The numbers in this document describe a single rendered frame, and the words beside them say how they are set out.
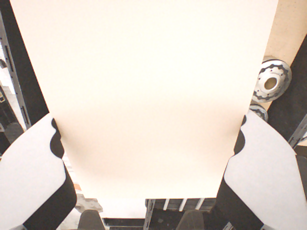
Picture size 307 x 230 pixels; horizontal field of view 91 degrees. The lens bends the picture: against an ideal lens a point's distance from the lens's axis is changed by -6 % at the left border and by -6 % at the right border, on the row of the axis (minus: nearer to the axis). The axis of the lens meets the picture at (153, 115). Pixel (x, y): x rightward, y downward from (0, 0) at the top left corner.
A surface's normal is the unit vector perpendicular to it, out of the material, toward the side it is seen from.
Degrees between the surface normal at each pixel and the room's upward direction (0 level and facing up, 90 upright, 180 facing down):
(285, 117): 90
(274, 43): 0
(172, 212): 90
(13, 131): 0
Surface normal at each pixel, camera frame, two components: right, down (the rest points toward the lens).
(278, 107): -0.99, -0.11
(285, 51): 0.00, 0.50
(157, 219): 0.13, -0.86
